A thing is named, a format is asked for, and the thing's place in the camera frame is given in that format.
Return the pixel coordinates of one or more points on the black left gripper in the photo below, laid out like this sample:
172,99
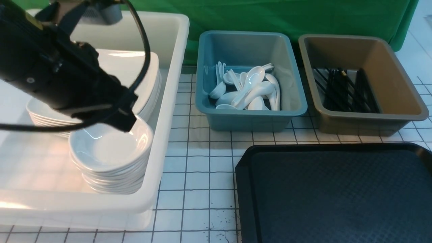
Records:
39,58

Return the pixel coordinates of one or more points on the white soup spoon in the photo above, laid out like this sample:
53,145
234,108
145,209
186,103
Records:
254,77

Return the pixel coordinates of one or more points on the stack of white bowls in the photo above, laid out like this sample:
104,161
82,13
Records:
111,161

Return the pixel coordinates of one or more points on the stack of white square plates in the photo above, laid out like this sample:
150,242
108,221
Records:
148,93

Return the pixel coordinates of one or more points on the large white plastic bin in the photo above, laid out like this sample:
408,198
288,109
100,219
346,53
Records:
40,186

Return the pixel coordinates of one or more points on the teal plastic bin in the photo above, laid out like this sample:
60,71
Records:
241,51

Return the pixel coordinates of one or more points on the pile of white spoons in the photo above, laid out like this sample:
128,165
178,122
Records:
236,90

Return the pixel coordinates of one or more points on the black serving tray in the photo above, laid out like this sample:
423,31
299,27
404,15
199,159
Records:
335,193

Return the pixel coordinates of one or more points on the bundle of black chopsticks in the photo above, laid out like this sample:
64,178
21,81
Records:
346,91

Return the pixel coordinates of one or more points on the brown plastic bin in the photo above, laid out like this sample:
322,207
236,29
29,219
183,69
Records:
395,93

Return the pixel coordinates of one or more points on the green cloth backdrop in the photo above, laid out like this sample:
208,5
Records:
386,19

